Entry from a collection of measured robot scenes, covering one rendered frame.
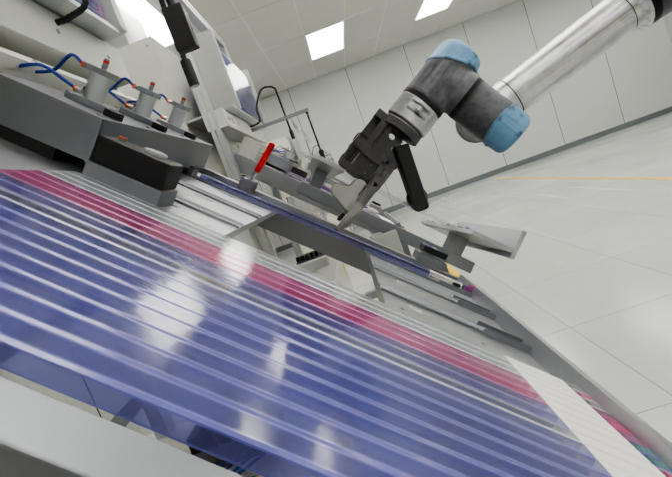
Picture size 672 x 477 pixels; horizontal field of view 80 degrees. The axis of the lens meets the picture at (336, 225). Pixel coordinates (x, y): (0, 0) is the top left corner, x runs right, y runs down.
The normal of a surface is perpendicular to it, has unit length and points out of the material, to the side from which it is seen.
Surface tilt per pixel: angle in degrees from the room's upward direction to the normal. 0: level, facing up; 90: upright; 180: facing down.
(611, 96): 90
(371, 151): 90
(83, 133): 90
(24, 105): 90
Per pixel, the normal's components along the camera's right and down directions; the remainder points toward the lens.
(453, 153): -0.02, 0.12
